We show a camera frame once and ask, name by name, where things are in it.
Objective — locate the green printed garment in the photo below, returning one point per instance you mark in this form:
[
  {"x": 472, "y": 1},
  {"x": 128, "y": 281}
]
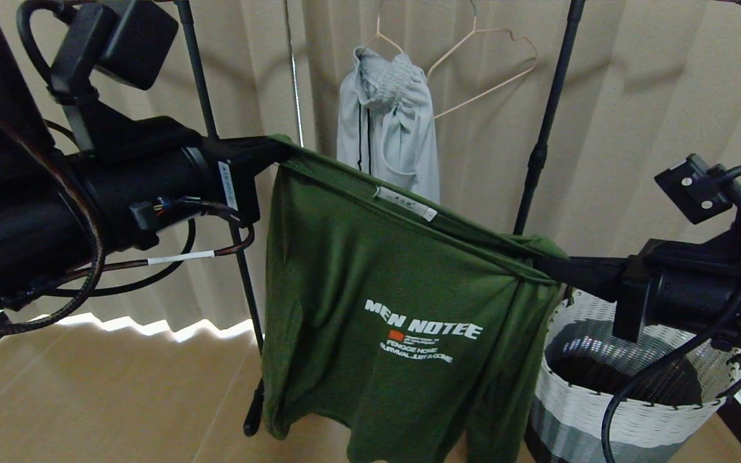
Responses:
[{"x": 377, "y": 270}]

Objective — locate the pink clothes hanger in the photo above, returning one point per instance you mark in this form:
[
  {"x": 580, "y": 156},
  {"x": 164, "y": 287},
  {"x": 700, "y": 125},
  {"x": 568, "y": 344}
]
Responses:
[
  {"x": 486, "y": 92},
  {"x": 378, "y": 26}
]

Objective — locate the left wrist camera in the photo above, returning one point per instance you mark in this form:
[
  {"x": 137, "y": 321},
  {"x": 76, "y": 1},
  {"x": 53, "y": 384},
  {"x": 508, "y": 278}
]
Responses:
[{"x": 132, "y": 38}]

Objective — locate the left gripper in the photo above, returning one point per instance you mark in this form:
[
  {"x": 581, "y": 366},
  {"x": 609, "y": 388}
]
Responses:
[{"x": 55, "y": 212}]

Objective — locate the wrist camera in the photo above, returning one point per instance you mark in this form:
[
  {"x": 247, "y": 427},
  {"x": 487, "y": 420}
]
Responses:
[
  {"x": 692, "y": 186},
  {"x": 132, "y": 38}
]

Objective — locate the pale grey shorts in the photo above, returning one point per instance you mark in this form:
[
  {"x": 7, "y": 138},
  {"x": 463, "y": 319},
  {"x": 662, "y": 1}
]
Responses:
[{"x": 390, "y": 128}]

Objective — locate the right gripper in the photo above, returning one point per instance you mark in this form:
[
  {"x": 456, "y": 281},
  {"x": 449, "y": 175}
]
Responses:
[{"x": 686, "y": 289}]

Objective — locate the beige curtain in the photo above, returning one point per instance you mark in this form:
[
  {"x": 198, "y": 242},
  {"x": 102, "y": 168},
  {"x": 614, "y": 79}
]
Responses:
[{"x": 634, "y": 96}]

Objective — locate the white laundry basket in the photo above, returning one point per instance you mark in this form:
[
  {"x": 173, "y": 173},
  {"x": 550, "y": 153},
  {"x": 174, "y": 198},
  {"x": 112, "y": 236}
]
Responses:
[{"x": 602, "y": 411}]

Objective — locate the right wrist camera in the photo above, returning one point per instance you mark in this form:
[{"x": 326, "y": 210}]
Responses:
[{"x": 692, "y": 186}]

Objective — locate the black clothes rack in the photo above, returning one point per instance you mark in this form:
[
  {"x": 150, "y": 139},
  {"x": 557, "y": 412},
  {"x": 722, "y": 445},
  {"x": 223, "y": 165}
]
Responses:
[{"x": 541, "y": 128}]

